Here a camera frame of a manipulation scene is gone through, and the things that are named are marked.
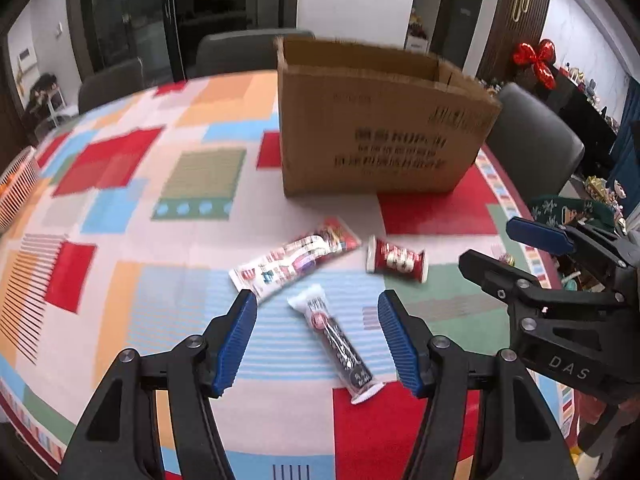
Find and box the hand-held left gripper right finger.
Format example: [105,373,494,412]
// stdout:
[376,290,582,480]

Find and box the pink white snack packet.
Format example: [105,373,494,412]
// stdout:
[228,216,362,305]

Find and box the grey dining chair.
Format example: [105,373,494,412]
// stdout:
[77,57,146,116]
[194,30,316,81]

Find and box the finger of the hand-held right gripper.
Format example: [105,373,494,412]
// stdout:
[505,216,630,273]
[458,249,627,313]

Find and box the blue curtain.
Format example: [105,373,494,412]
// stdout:
[607,77,640,196]

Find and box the brown cardboard box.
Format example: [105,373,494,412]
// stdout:
[276,35,502,198]

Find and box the red cloth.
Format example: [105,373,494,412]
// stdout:
[576,387,621,436]

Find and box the glass sliding door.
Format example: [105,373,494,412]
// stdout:
[67,0,301,86]

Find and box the colourful patchwork tablecloth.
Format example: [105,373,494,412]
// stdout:
[0,67,576,480]

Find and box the black sideboard cabinet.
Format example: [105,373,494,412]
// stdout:
[520,67,621,176]

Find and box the black white-ended snack packet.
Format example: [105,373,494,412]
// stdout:
[286,283,386,405]

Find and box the red foil bow balloon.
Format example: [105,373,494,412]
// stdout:
[514,38,557,91]

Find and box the dark slatted cabinet door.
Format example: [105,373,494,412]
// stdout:
[475,0,553,81]

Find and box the row of small figurines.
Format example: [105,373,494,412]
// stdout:
[557,62,608,106]

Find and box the large grey padded chair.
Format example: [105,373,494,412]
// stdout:
[482,82,586,206]

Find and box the gold ornament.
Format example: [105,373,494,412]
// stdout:
[582,175,613,201]

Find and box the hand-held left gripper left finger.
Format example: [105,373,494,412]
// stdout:
[61,289,259,480]

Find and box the white slatted basket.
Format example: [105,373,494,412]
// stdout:
[0,146,41,233]

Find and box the small red snack packet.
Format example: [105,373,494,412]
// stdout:
[366,235,430,284]

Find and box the dark green patterned cloth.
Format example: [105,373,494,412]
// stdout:
[527,195,618,233]

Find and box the white stool with dark bag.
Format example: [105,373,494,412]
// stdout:
[22,74,68,128]

